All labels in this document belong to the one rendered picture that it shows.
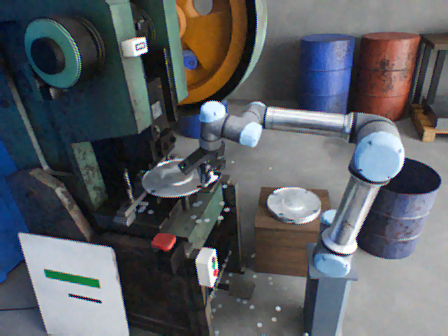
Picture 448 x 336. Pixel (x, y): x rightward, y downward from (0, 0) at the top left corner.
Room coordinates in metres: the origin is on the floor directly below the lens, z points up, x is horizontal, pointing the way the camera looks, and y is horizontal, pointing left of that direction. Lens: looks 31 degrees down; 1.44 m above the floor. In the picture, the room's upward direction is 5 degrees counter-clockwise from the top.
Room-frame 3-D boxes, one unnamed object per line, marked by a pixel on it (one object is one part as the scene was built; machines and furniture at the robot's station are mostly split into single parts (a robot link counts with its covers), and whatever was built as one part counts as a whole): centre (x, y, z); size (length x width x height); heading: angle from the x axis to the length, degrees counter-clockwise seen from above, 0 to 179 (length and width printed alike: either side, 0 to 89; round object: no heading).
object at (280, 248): (1.37, -0.38, 0.18); 0.40 x 0.38 x 0.35; 75
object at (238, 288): (1.10, 0.17, 0.14); 0.59 x 0.10 x 0.05; 69
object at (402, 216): (1.42, -0.99, 0.24); 0.42 x 0.42 x 0.48
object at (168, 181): (1.10, 0.18, 0.78); 0.29 x 0.29 x 0.01
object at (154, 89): (1.13, 0.26, 1.04); 0.17 x 0.15 x 0.30; 69
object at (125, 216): (0.99, 0.36, 0.76); 0.17 x 0.06 x 0.10; 159
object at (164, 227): (1.14, 0.30, 0.68); 0.45 x 0.30 x 0.06; 159
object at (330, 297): (0.88, -0.41, 0.23); 0.19 x 0.19 x 0.45; 79
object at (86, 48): (0.92, 0.41, 1.31); 0.22 x 0.12 x 0.22; 69
